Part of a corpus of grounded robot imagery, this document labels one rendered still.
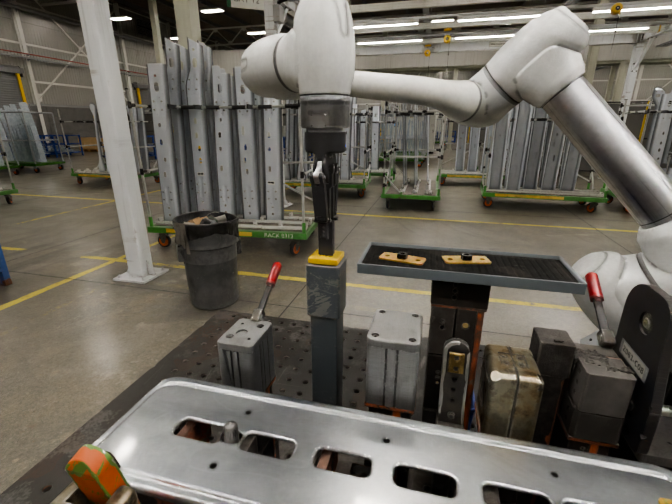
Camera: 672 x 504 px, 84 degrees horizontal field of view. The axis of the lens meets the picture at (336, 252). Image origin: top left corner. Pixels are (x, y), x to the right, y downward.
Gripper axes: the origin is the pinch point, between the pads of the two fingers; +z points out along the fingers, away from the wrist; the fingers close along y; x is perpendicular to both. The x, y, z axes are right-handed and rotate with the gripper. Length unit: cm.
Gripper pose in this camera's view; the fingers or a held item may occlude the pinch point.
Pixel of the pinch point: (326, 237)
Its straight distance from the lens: 74.5
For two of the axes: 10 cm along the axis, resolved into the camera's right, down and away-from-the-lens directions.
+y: -2.5, 3.1, -9.2
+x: 9.7, 0.8, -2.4
